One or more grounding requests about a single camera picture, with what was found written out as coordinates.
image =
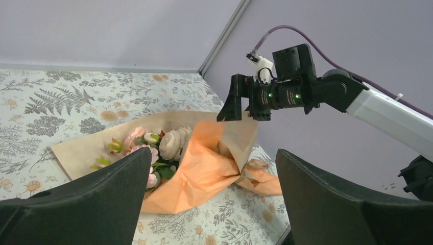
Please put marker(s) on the flower bouquet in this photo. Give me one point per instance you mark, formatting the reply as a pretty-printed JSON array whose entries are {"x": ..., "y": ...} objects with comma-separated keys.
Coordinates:
[{"x": 216, "y": 155}]

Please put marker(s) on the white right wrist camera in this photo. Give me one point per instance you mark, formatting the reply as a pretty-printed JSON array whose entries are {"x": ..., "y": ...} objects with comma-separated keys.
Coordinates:
[{"x": 263, "y": 67}]

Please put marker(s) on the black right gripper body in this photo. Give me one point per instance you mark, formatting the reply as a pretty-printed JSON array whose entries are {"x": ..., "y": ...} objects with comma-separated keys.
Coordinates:
[{"x": 290, "y": 88}]

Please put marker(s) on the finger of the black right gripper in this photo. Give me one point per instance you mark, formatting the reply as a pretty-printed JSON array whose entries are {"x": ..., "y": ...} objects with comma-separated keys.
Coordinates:
[{"x": 232, "y": 108}]

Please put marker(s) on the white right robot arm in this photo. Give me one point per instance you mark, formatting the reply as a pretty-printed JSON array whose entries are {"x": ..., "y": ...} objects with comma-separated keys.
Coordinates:
[{"x": 349, "y": 94}]

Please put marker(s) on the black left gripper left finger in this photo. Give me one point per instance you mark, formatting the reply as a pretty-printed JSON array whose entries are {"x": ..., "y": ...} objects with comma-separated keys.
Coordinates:
[{"x": 99, "y": 208}]

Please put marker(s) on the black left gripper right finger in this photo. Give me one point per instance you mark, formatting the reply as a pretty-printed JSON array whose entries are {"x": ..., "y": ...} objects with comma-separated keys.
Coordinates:
[{"x": 326, "y": 209}]

